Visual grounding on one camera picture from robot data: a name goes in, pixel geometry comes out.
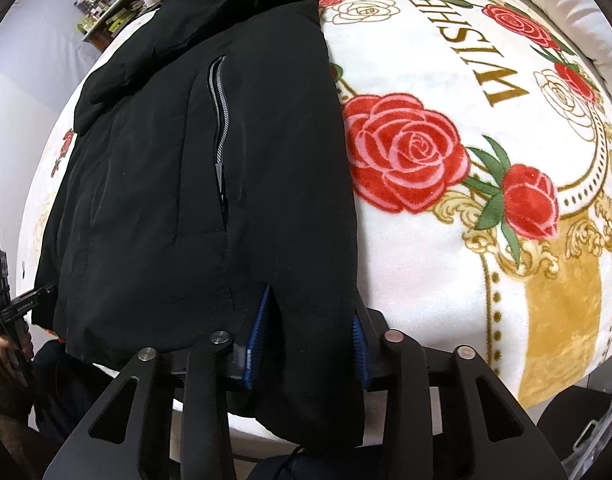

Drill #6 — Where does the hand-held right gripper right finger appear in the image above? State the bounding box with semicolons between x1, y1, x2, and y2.
352;305;576;480

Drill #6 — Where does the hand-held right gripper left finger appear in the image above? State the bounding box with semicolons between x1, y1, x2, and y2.
43;284;274;480

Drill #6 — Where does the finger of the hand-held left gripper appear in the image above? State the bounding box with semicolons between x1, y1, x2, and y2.
31;284;58;325

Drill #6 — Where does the black coat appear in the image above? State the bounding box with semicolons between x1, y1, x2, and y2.
32;0;371;448

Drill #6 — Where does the person's left forearm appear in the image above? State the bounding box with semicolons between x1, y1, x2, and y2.
0;340;42;461

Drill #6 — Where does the person's left hand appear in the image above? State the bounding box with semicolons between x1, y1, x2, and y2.
0;334;36;367

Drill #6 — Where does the person's leg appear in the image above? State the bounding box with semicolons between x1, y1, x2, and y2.
31;340;117;446

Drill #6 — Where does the rose printed blanket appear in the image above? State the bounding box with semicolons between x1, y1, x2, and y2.
23;0;612;441

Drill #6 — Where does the wooden shelf unit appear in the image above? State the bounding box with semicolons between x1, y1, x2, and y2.
76;0;161;53

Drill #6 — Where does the cluster of bottles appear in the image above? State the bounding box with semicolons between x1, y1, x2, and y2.
75;0;112;33

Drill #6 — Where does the white duvet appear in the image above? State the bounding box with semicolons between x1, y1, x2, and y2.
480;0;612;123

